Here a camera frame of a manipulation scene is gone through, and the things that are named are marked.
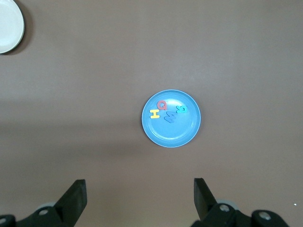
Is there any blue plate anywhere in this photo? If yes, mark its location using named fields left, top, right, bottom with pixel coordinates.
left=141, top=89, right=202, bottom=149

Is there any cream plate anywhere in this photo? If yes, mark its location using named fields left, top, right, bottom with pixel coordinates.
left=0, top=0, right=26, bottom=54

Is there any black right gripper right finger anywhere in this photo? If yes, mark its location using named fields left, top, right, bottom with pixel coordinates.
left=190, top=177, right=288, bottom=227

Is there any brown table cover sheet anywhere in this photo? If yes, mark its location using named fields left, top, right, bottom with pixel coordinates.
left=0, top=0, right=303, bottom=227

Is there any blue foam letter W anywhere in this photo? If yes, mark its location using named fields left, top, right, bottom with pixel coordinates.
left=164, top=111, right=177, bottom=124

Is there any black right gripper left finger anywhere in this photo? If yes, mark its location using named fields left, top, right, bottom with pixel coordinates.
left=0, top=179, right=88, bottom=227

